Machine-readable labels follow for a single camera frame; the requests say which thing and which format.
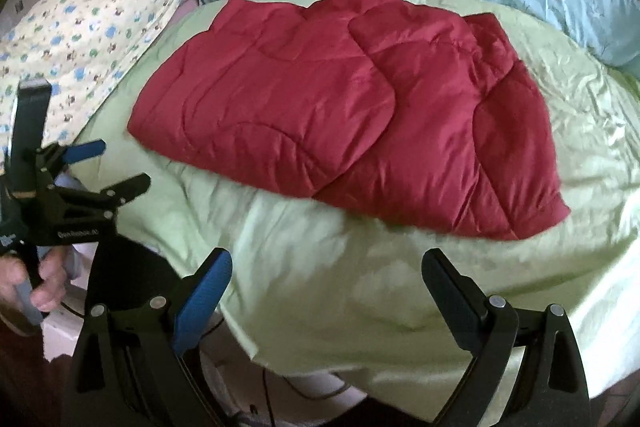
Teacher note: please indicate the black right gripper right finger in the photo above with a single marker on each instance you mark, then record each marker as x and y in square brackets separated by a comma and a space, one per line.
[551, 387]

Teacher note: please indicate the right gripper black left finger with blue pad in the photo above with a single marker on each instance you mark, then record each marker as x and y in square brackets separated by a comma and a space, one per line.
[141, 366]

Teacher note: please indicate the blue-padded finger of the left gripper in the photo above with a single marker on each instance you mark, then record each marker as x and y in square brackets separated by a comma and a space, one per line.
[84, 151]

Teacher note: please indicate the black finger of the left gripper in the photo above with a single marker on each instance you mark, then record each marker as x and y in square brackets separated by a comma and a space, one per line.
[115, 195]

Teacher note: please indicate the red quilted puffer garment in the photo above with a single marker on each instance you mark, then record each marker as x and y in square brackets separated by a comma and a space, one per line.
[399, 111]

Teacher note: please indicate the maroon sleeve forearm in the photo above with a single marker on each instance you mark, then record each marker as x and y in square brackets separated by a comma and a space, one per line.
[33, 384]

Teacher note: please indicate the yellow patterned pillow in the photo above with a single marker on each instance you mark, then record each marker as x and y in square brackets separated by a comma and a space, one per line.
[83, 48]

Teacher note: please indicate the light green bed sheet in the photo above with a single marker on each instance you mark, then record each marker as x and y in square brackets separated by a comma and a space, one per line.
[316, 288]

